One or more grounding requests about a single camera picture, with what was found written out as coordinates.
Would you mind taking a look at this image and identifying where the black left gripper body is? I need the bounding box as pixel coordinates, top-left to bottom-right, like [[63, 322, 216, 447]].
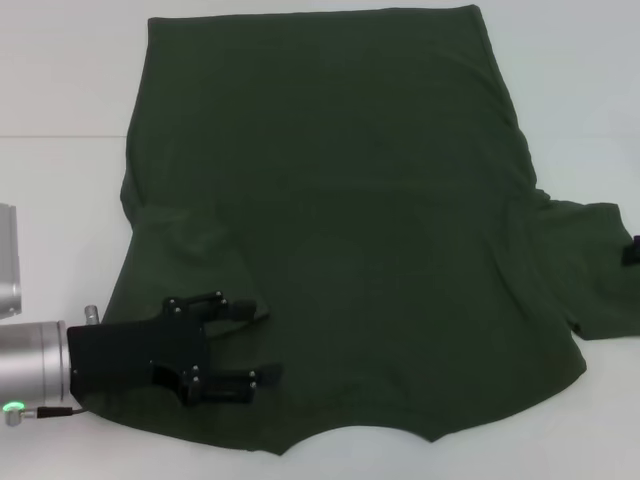
[[67, 298, 211, 405]]

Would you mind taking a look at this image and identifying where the dark green t-shirt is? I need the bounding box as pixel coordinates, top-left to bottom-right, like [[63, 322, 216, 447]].
[[82, 3, 640, 457]]

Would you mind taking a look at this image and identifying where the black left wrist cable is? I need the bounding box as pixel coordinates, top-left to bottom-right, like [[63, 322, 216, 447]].
[[2, 399, 90, 427]]

